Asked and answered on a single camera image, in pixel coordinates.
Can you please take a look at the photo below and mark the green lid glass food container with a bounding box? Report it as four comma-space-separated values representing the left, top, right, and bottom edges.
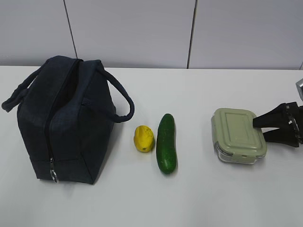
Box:
211, 108, 267, 165

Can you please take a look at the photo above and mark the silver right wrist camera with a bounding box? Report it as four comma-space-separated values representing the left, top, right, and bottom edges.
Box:
295, 79, 303, 101

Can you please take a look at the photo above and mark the dark blue lunch bag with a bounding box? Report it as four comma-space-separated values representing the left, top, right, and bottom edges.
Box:
1, 56, 134, 184

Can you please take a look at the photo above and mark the yellow lemon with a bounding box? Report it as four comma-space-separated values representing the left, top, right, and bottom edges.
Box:
134, 125, 155, 152

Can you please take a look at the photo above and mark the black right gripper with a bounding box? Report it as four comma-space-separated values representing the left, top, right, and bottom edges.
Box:
253, 102, 303, 148

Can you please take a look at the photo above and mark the green cucumber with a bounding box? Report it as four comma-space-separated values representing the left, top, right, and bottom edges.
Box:
156, 113, 177, 175

